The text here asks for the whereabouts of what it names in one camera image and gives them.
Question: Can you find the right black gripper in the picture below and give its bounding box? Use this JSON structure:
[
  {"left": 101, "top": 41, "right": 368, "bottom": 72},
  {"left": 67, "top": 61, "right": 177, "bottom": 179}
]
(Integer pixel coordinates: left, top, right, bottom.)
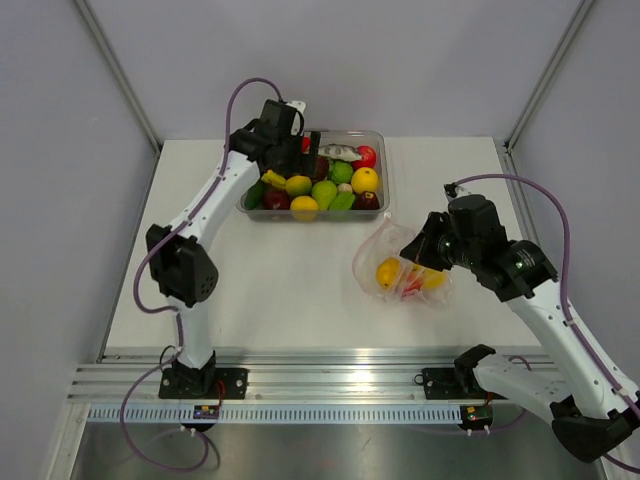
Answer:
[{"left": 401, "top": 211, "right": 480, "bottom": 271}]

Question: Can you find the dark red toy apple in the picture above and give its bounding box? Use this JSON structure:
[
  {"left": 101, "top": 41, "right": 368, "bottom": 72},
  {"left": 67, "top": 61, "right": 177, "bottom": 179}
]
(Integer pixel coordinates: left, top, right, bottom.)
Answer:
[
  {"left": 352, "top": 191, "right": 380, "bottom": 211},
  {"left": 262, "top": 190, "right": 291, "bottom": 211}
]

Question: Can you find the yellow toy bell pepper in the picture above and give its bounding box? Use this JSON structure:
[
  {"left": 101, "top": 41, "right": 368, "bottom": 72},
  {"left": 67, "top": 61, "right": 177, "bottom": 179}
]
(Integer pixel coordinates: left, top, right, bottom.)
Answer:
[{"left": 421, "top": 269, "right": 448, "bottom": 291}]

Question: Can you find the red toy pear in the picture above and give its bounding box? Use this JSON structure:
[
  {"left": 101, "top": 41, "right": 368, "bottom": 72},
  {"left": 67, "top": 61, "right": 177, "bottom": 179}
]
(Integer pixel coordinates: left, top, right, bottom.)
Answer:
[{"left": 401, "top": 266, "right": 425, "bottom": 299}]

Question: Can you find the clear zip top bag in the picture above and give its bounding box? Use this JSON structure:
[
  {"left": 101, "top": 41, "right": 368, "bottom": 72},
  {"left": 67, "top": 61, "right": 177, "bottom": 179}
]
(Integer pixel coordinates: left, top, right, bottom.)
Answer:
[{"left": 352, "top": 213, "right": 453, "bottom": 308}]

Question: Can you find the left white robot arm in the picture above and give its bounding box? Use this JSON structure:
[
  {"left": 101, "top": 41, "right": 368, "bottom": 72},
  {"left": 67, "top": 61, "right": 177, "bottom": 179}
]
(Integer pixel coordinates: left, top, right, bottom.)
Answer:
[{"left": 145, "top": 100, "right": 320, "bottom": 398}]

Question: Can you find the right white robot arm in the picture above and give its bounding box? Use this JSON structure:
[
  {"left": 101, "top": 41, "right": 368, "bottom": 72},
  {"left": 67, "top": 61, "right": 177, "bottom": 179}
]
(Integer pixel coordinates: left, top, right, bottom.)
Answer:
[{"left": 400, "top": 194, "right": 639, "bottom": 463}]

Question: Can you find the clear plastic food container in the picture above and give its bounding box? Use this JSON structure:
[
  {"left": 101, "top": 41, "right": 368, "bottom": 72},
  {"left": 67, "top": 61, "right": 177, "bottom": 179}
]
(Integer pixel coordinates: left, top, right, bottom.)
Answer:
[{"left": 238, "top": 130, "right": 390, "bottom": 222}]

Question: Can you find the yellow toy banana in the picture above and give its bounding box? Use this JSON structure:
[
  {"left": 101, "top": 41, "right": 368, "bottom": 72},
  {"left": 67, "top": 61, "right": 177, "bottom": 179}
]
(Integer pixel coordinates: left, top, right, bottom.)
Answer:
[{"left": 261, "top": 170, "right": 287, "bottom": 190}]

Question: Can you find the yellow toy lemon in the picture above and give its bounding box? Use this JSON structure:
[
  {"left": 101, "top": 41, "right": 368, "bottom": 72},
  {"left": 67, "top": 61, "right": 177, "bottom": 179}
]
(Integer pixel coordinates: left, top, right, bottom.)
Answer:
[{"left": 285, "top": 175, "right": 313, "bottom": 198}]

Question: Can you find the grey toy fish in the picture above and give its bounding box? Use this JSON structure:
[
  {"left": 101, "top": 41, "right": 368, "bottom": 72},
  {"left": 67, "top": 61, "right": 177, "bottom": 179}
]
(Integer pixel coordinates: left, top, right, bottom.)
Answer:
[{"left": 318, "top": 144, "right": 362, "bottom": 163}]

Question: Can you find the red toy tomato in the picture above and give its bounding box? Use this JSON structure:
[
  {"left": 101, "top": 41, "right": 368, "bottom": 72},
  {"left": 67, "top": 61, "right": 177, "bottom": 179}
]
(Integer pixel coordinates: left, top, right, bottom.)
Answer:
[{"left": 352, "top": 145, "right": 378, "bottom": 170}]

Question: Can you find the orange toy citrus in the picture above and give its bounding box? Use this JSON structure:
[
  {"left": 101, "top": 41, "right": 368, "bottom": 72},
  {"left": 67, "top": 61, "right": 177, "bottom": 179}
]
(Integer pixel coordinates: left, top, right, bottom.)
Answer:
[{"left": 351, "top": 167, "right": 379, "bottom": 194}]

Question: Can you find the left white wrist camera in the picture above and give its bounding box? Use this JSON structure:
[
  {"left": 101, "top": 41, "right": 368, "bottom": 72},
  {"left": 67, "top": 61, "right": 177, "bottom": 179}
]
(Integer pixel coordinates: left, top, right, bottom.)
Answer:
[{"left": 287, "top": 100, "right": 307, "bottom": 113}]

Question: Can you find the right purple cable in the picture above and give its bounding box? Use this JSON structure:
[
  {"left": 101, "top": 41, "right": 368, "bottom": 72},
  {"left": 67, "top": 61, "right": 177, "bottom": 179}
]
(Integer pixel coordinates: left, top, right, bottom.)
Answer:
[{"left": 409, "top": 173, "right": 640, "bottom": 474}]

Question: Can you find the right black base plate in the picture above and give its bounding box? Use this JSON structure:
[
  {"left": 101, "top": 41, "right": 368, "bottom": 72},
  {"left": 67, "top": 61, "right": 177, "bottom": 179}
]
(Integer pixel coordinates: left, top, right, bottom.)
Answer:
[{"left": 413, "top": 367, "right": 505, "bottom": 401}]

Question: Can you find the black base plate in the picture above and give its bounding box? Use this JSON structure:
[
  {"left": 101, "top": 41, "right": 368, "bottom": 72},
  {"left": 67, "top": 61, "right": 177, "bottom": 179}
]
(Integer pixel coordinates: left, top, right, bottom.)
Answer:
[
  {"left": 413, "top": 367, "right": 505, "bottom": 401},
  {"left": 158, "top": 367, "right": 249, "bottom": 400}
]

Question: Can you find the aluminium mounting rail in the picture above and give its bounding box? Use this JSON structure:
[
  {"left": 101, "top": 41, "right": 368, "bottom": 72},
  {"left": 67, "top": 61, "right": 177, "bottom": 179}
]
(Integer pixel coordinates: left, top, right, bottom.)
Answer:
[{"left": 67, "top": 347, "right": 561, "bottom": 405}]

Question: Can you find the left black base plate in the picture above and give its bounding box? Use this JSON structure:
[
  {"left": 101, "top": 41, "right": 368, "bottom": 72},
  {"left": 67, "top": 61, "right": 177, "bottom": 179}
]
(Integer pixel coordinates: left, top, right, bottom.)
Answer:
[{"left": 158, "top": 367, "right": 249, "bottom": 400}]

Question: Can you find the white slotted cable duct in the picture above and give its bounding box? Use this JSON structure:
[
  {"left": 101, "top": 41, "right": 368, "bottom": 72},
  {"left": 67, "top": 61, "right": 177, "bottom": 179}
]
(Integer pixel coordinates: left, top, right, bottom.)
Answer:
[{"left": 88, "top": 403, "right": 462, "bottom": 425}]

